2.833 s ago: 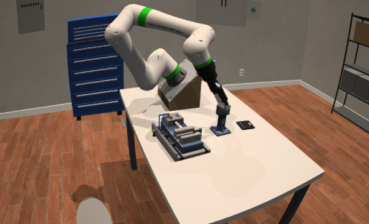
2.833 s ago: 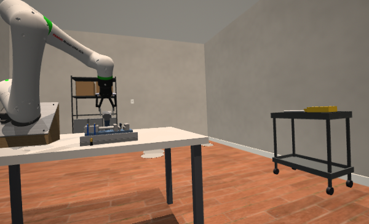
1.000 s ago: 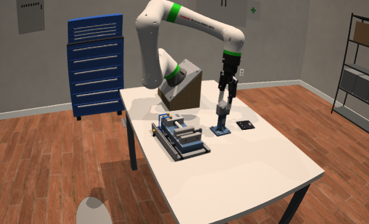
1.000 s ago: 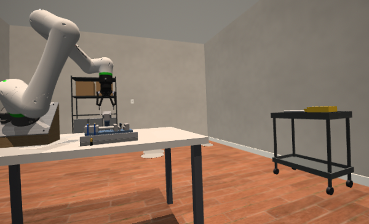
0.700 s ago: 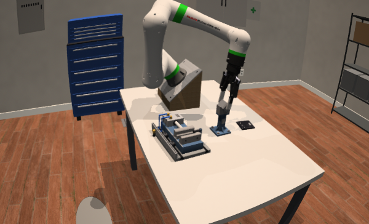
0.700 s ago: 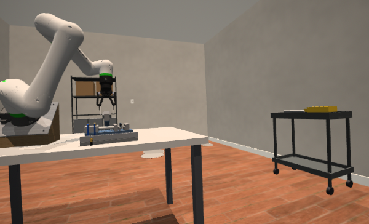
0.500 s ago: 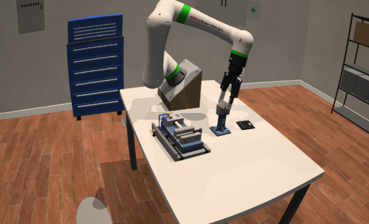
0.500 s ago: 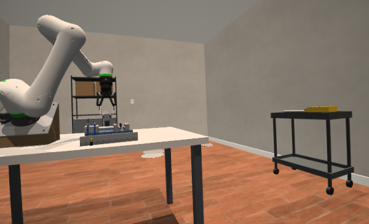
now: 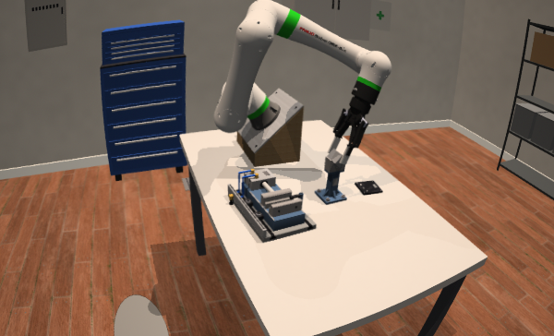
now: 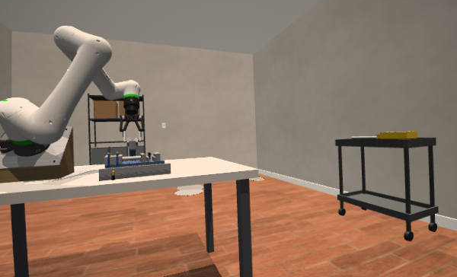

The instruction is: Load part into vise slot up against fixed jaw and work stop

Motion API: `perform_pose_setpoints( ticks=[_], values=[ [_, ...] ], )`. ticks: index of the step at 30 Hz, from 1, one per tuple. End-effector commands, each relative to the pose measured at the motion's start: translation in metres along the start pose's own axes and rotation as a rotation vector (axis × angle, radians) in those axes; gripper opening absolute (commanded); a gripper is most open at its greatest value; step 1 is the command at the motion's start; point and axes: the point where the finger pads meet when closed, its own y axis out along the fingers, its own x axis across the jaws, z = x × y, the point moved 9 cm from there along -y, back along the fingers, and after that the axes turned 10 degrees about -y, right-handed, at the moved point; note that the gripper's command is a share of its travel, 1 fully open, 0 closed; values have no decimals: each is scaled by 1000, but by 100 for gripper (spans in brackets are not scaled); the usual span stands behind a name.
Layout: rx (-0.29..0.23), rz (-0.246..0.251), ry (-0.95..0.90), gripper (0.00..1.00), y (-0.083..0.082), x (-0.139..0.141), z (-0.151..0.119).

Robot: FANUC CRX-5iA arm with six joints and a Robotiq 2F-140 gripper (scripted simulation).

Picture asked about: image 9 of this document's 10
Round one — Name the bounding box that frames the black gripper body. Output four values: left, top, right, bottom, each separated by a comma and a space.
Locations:
348, 97, 371, 126

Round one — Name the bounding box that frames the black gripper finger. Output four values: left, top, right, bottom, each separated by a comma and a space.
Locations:
328, 109, 352, 153
340, 114, 368, 165

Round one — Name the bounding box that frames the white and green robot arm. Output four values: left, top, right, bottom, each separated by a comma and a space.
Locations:
214, 0, 391, 133

